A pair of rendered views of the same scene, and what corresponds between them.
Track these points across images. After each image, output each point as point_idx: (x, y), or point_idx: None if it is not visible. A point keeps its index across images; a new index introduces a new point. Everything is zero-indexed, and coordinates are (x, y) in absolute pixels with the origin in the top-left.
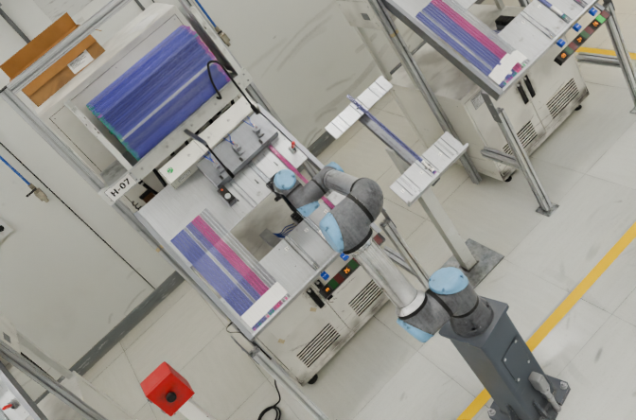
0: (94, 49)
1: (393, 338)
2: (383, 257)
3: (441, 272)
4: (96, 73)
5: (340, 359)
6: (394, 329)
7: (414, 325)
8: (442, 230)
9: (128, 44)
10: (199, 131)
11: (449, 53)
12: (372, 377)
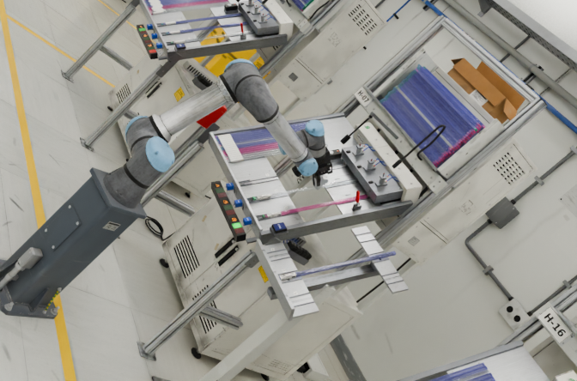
0: (487, 106)
1: (155, 313)
2: (203, 98)
3: (170, 154)
4: (458, 87)
5: (166, 283)
6: (162, 321)
7: (142, 117)
8: (227, 355)
9: (480, 106)
10: None
11: (420, 372)
12: (133, 275)
